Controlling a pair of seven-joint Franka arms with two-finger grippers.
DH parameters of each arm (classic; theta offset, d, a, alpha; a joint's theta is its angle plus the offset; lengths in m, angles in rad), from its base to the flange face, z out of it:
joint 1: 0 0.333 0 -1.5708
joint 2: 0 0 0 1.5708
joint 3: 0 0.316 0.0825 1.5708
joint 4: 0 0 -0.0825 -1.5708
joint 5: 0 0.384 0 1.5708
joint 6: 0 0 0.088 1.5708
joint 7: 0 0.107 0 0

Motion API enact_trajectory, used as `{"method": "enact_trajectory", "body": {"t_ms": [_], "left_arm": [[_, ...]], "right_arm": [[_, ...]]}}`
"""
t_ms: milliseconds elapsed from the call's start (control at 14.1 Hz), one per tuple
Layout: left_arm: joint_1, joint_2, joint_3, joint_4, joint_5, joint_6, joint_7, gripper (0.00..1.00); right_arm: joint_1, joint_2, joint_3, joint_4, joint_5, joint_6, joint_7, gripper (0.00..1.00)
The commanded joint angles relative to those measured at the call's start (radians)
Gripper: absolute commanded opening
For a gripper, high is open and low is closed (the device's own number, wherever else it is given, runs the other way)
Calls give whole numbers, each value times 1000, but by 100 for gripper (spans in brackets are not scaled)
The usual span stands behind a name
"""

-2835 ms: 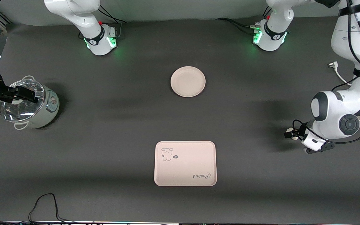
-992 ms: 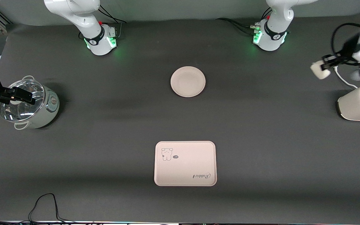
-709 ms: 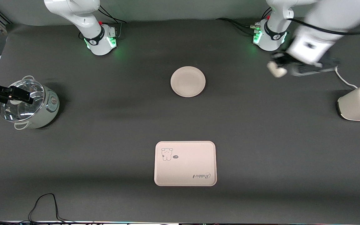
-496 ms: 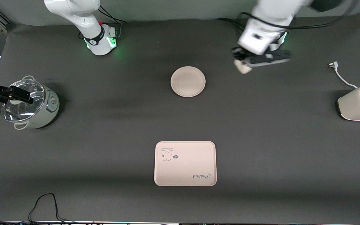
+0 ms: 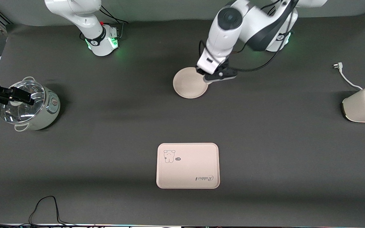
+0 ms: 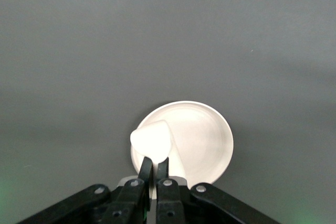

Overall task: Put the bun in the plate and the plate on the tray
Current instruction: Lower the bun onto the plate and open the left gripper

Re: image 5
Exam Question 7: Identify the beige round plate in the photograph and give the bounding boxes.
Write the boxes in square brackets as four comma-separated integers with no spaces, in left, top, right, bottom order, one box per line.
[173,67,209,99]

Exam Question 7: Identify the beige rabbit print tray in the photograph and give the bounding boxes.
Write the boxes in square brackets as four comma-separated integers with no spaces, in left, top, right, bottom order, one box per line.
[156,143,220,189]

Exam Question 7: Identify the glass pot lid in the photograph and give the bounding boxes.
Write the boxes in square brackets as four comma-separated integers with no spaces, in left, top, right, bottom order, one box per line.
[0,80,46,124]

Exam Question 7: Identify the pale green electric pot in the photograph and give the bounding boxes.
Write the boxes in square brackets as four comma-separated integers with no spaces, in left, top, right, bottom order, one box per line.
[0,76,61,132]

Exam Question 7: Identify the dark grey table cloth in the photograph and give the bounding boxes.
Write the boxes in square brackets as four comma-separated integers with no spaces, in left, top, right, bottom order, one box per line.
[0,13,365,227]

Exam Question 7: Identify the cream toaster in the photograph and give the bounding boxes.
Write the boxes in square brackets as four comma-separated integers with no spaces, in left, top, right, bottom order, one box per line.
[342,86,365,123]

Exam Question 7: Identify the aluminium frame rail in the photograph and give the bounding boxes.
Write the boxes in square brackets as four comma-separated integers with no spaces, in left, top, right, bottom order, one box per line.
[0,9,12,26]

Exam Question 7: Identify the black floor cable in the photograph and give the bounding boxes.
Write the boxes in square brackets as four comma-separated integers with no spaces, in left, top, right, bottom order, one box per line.
[28,196,75,226]

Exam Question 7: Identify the white toaster power cable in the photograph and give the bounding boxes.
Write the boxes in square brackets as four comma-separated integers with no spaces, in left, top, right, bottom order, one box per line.
[333,62,363,91]

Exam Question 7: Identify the black right arm base cables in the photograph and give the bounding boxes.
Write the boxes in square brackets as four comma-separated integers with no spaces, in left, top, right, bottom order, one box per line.
[99,5,129,40]

